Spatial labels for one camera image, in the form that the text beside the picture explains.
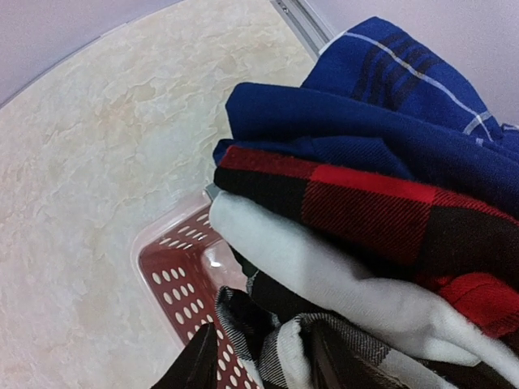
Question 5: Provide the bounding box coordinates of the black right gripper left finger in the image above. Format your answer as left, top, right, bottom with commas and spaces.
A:
151, 323, 218, 389

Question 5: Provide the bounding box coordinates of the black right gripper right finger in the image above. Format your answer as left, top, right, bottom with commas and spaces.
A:
311, 326, 405, 389

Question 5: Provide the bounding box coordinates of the red black plaid shirt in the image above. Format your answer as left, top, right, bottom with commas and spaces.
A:
214, 147, 518, 338

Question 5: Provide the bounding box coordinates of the pink plastic laundry basket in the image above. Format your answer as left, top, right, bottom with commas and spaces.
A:
131, 185, 260, 388

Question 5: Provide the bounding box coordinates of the right aluminium frame post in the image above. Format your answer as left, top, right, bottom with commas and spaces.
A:
270, 0, 334, 59

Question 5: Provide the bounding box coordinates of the black white checked shirt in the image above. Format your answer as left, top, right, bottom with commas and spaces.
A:
216, 275, 452, 388

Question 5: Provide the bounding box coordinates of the blue plaid garment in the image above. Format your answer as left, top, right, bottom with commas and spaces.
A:
213, 17, 518, 216

